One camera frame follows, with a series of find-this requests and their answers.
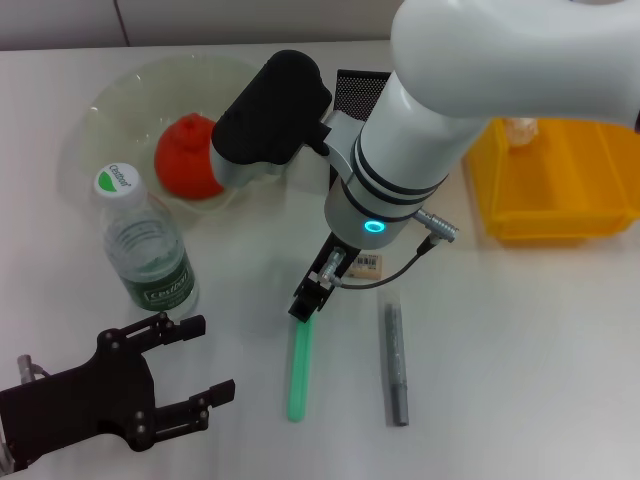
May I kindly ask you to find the mint green pen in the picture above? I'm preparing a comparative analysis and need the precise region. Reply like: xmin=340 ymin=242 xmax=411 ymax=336
xmin=285 ymin=312 xmax=315 ymax=424

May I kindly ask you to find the gripper cable with connector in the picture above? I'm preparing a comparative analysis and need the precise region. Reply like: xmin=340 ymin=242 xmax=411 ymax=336
xmin=318 ymin=207 xmax=462 ymax=293
xmin=16 ymin=353 xmax=52 ymax=389

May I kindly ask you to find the black right wrist camera housing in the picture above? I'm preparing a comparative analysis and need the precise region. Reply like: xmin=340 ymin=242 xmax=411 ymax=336
xmin=208 ymin=49 xmax=362 ymax=192

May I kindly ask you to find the white paper ball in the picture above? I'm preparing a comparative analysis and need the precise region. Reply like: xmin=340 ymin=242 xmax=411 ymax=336
xmin=503 ymin=116 xmax=541 ymax=148

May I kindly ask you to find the grey glitter pen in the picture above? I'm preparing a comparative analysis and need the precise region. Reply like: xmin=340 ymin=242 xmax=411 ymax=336
xmin=378 ymin=288 xmax=410 ymax=428

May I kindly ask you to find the clear water bottle green label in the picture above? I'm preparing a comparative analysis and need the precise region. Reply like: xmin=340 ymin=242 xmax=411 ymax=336
xmin=91 ymin=161 xmax=201 ymax=322

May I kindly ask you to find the right gripper cable with connector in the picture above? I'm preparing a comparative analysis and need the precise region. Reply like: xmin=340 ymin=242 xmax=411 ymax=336
xmin=318 ymin=207 xmax=462 ymax=293

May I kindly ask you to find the left gripper cable with connector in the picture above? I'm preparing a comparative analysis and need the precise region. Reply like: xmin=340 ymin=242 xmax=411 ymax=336
xmin=16 ymin=353 xmax=52 ymax=389

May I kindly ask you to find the yellow plastic bin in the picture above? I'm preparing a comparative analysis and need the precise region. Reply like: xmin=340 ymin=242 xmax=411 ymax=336
xmin=461 ymin=116 xmax=640 ymax=245

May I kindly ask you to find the red-orange citrus fruit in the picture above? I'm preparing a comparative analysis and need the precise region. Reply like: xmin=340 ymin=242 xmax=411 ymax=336
xmin=153 ymin=113 xmax=227 ymax=202

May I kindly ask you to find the black mesh pen holder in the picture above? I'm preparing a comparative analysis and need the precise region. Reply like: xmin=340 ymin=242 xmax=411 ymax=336
xmin=327 ymin=68 xmax=394 ymax=194

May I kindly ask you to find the beige eraser with barcode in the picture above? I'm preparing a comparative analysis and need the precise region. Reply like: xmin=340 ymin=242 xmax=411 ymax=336
xmin=348 ymin=252 xmax=386 ymax=282

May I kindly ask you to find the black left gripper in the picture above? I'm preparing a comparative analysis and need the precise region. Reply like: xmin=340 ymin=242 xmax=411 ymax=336
xmin=0 ymin=312 xmax=237 ymax=472

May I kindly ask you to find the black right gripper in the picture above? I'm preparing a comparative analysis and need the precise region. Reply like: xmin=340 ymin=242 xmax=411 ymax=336
xmin=287 ymin=232 xmax=362 ymax=322

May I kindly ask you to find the pale green glass fruit plate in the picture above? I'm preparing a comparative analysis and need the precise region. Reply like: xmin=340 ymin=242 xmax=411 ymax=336
xmin=79 ymin=54 xmax=296 ymax=222

